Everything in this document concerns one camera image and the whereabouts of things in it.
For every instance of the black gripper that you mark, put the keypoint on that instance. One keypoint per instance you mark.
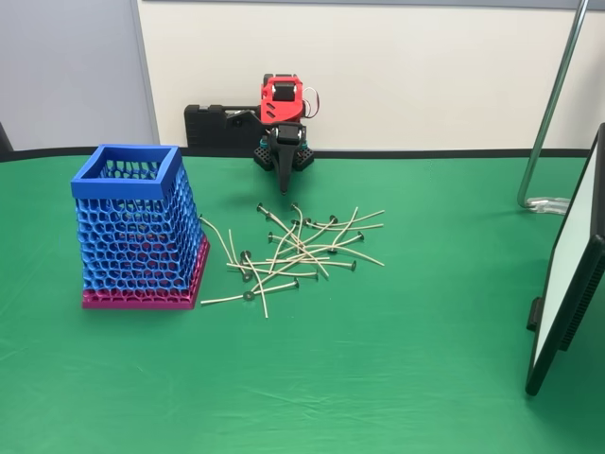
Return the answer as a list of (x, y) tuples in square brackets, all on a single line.
[(286, 136)]

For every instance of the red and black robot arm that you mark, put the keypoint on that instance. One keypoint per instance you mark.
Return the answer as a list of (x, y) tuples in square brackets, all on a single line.
[(274, 113)]

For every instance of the blue and magenta lattice basket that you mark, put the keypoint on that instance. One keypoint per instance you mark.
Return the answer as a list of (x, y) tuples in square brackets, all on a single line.
[(137, 236)]

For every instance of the black plastic tool case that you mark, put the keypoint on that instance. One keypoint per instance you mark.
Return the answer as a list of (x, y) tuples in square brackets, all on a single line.
[(208, 128)]

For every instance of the green cloth with black edge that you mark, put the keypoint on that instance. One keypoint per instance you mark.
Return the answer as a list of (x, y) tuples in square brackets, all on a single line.
[(331, 369)]

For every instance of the silver metal stand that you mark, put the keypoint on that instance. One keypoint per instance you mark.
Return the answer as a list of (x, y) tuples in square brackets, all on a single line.
[(553, 94)]

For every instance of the black framed white light panel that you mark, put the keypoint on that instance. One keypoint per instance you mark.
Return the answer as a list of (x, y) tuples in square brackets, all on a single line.
[(576, 236)]

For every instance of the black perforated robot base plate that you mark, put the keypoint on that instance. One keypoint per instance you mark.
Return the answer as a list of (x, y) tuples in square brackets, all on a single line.
[(262, 157)]

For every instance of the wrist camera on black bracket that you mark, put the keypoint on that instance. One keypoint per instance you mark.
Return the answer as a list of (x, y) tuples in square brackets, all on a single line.
[(238, 117)]

